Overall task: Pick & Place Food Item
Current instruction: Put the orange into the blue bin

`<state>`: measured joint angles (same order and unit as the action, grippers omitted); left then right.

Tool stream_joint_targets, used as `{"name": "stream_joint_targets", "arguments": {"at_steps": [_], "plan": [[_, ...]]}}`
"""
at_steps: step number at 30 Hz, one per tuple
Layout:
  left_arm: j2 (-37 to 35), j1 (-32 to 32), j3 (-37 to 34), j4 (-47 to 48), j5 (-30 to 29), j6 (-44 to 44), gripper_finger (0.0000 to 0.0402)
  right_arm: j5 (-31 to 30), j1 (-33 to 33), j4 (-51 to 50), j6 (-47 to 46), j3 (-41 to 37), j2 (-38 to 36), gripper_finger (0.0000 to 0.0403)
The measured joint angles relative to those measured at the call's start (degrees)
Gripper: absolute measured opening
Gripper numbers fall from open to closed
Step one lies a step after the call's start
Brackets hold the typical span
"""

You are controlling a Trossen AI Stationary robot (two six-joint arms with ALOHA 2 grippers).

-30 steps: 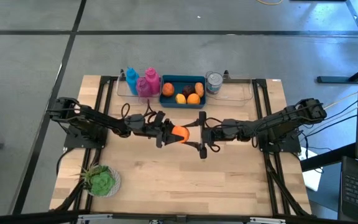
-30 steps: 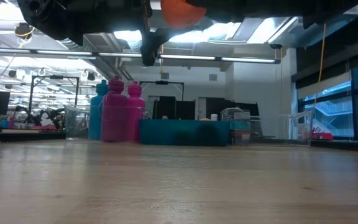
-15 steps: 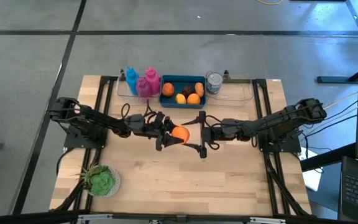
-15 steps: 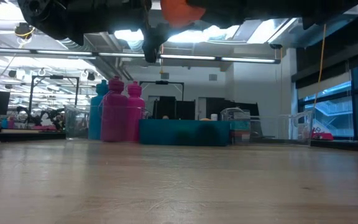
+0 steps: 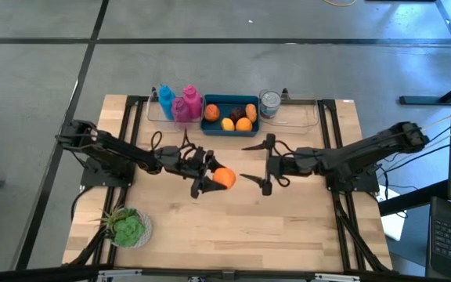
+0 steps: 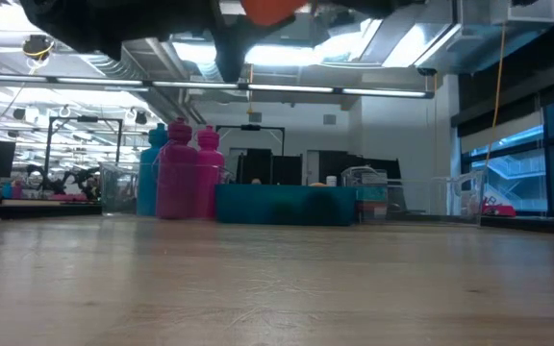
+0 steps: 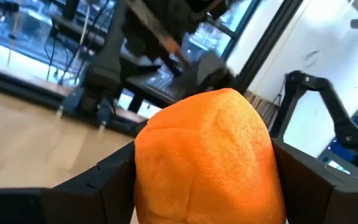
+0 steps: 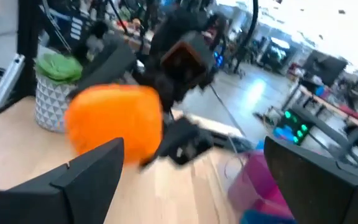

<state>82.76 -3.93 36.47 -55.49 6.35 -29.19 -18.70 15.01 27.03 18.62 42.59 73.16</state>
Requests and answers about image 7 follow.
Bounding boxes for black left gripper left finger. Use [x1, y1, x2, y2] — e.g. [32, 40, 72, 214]
[0, 141, 137, 224]

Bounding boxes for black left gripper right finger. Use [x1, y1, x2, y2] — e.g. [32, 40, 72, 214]
[271, 138, 358, 224]

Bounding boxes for orange blocky food toy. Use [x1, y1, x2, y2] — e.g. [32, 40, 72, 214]
[133, 88, 287, 224]

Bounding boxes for blue background object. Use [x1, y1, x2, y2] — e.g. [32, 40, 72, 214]
[318, 99, 358, 183]

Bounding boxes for black desk leg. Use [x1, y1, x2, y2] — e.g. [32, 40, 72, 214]
[125, 76, 180, 113]

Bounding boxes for black window pillar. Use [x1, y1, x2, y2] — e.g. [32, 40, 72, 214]
[232, 0, 305, 94]

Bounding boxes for large window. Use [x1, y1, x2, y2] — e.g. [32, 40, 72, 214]
[0, 0, 260, 119]

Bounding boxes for hanging black cables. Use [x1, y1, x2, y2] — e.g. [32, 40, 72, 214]
[44, 27, 88, 85]

